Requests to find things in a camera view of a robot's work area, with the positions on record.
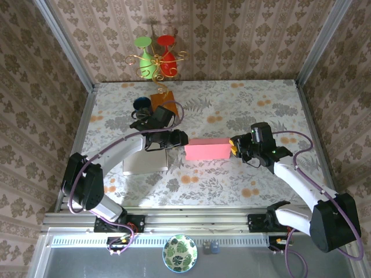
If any pink paper box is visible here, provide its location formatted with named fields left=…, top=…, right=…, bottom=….
left=184, top=137, right=232, bottom=162

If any white paper box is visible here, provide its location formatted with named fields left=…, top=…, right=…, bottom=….
left=122, top=149, right=169, bottom=176

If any clear stemmed glass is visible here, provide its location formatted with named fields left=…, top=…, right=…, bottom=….
left=132, top=107, right=154, bottom=122

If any dark blue cup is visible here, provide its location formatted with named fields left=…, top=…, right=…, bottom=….
left=133, top=97, right=153, bottom=112

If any red wine glass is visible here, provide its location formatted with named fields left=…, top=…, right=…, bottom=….
left=157, top=34, right=178, bottom=78

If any green wine glass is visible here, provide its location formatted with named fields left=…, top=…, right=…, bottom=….
left=134, top=36, right=159, bottom=79

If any black right power connector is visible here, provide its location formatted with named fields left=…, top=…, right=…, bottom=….
left=268, top=236, right=292, bottom=252

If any black power connector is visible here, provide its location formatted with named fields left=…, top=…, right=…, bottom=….
left=268, top=236, right=292, bottom=252
left=106, top=236, right=132, bottom=252

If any green leaf pattern bowl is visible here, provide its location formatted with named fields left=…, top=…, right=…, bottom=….
left=162, top=234, right=198, bottom=273

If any black left power connector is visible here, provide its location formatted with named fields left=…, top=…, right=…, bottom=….
left=106, top=236, right=132, bottom=252

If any gold wire glass rack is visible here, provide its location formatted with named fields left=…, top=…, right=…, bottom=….
left=124, top=50, right=189, bottom=116

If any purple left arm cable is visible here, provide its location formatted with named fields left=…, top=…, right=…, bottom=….
left=68, top=100, right=185, bottom=255

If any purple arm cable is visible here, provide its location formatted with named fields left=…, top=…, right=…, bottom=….
left=68, top=100, right=185, bottom=255
left=272, top=130, right=365, bottom=278

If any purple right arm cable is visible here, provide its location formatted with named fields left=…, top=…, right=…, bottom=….
left=272, top=130, right=365, bottom=278

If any aluminium table side rail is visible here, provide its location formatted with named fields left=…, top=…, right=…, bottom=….
left=54, top=83, right=99, bottom=214
left=294, top=79, right=350, bottom=211

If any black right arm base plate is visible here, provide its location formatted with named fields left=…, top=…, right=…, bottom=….
left=248, top=213, right=301, bottom=233

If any long aluminium mounting rail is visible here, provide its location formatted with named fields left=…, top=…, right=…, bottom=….
left=40, top=206, right=358, bottom=235

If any aluminium frame post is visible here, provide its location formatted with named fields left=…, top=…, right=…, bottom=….
left=32, top=0, right=97, bottom=93
left=294, top=0, right=354, bottom=88

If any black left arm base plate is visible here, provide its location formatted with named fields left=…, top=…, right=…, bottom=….
left=94, top=214, right=146, bottom=234

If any white perforated cable tray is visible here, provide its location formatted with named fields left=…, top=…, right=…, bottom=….
left=50, top=235, right=272, bottom=247

